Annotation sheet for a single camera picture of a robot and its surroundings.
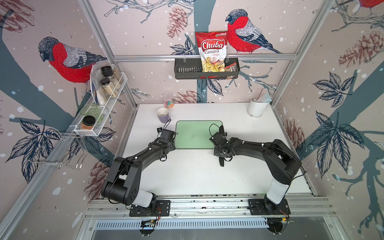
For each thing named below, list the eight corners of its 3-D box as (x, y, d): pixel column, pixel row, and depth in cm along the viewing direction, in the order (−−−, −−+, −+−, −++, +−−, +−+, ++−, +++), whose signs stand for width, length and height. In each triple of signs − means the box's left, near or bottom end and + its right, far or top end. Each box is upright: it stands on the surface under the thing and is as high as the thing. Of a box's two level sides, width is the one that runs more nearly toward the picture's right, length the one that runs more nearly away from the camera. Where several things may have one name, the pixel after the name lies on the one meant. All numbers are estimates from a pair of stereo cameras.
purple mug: (158, 123, 110) (155, 116, 103) (160, 115, 115) (157, 107, 108) (170, 123, 110) (168, 116, 103) (171, 115, 115) (169, 107, 108)
